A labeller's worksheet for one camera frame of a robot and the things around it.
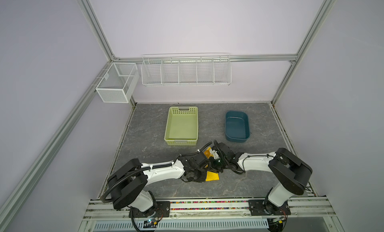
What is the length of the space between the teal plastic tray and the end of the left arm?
0.33 m

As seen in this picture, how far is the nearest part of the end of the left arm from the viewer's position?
611 millimetres

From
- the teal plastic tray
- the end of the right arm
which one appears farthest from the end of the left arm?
the teal plastic tray

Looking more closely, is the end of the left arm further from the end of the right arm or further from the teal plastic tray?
the teal plastic tray

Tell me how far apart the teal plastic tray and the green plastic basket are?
0.24m

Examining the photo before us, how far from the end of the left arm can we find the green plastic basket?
0.24 metres

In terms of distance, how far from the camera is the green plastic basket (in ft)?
3.12

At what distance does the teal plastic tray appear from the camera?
1009 millimetres
